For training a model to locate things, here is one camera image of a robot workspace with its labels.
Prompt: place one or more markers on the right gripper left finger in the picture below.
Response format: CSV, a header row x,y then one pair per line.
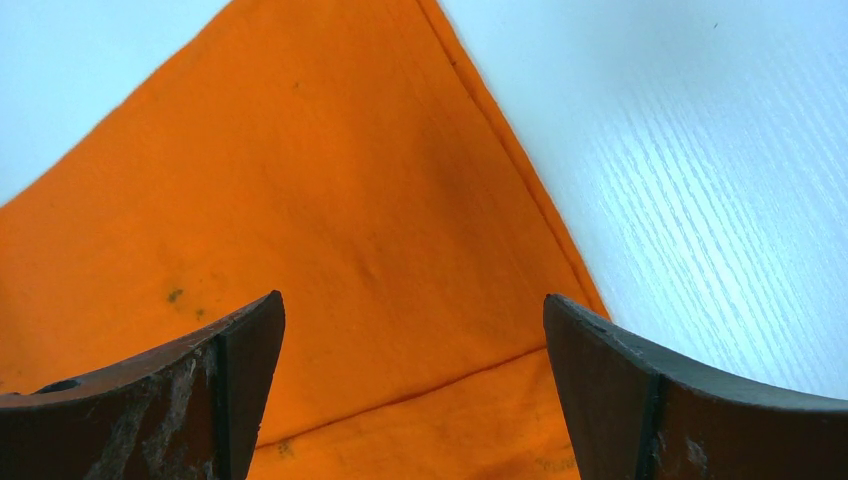
x,y
188,409

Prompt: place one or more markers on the orange t shirt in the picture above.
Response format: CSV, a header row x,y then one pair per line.
x,y
348,155

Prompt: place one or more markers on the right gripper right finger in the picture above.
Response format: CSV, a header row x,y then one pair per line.
x,y
637,410

